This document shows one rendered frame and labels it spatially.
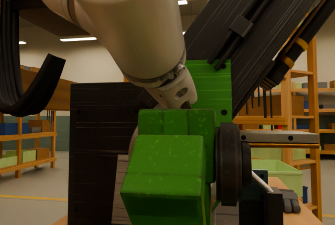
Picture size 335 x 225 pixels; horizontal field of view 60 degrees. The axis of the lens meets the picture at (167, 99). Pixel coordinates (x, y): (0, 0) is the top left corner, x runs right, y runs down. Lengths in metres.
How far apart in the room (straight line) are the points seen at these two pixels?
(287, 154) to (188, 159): 2.89
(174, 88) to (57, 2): 0.16
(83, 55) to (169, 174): 10.74
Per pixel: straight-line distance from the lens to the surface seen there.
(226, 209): 0.91
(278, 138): 0.65
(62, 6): 0.31
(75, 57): 11.06
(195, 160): 0.21
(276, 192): 0.67
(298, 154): 3.41
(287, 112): 3.06
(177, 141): 0.22
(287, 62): 0.77
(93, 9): 0.23
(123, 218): 0.54
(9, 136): 6.15
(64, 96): 0.89
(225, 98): 0.53
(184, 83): 0.36
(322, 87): 9.34
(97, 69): 10.58
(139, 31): 0.25
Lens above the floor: 1.16
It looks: 4 degrees up
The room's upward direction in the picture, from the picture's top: straight up
